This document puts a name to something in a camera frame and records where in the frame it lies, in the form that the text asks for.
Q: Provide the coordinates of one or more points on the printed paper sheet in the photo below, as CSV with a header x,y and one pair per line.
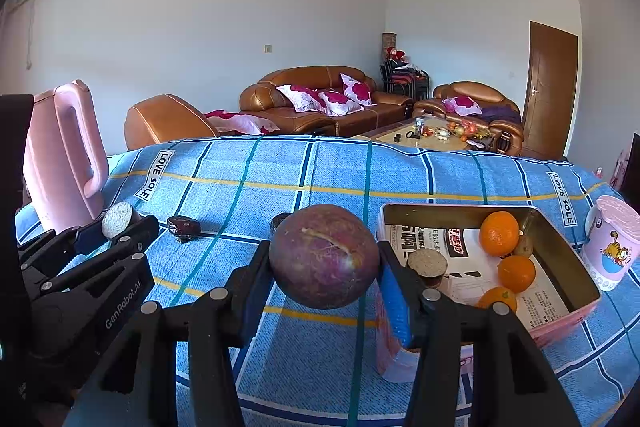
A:
x,y
471,272

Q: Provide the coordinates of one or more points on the dark red date left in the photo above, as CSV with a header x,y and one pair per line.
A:
x,y
184,228

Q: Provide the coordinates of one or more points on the orange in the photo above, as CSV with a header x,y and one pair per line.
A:
x,y
499,234
516,273
498,294

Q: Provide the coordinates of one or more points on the fruit pile on coffee table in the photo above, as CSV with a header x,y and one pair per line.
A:
x,y
467,129

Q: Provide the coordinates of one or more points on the black television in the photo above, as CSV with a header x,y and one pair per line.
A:
x,y
630,188

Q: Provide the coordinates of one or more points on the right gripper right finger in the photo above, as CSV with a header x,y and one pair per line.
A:
x,y
513,383

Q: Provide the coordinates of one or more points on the pink cartoon lidded cup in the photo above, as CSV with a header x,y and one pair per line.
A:
x,y
612,243

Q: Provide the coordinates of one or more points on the armchair flower cushion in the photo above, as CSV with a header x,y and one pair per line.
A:
x,y
461,105

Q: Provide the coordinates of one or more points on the brown leather three-seat sofa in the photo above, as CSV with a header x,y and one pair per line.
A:
x,y
264,100

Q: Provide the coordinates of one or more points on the dark red date right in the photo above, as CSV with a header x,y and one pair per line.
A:
x,y
277,220

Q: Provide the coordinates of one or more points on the stacked dark chairs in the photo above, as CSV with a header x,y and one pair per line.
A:
x,y
400,75

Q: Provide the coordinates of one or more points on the brown leather armchair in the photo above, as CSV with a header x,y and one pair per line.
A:
x,y
484,106

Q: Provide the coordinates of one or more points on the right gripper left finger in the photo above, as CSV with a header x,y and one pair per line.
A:
x,y
134,384

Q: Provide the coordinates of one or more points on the dark red date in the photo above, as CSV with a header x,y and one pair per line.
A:
x,y
184,228
277,220

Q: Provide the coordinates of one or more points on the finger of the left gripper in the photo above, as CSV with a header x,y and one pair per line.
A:
x,y
135,240
81,240

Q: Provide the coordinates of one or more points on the flower cushion near ottoman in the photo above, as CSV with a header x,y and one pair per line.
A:
x,y
241,123

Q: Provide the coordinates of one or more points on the brown wooden door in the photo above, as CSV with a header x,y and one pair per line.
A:
x,y
551,90

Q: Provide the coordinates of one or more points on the purple sliced yam piece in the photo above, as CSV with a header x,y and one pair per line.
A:
x,y
429,264

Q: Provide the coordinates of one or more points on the white pink flower cushion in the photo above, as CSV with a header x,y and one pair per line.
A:
x,y
356,91

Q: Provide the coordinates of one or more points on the wooden coffee table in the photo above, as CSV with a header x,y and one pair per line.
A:
x,y
425,133

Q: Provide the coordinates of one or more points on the small tan longan fruit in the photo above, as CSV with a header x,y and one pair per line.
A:
x,y
524,247

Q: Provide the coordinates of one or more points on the purple passion fruit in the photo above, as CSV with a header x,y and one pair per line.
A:
x,y
323,257

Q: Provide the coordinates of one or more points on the pink plastic pitcher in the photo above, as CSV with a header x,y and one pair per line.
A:
x,y
65,166

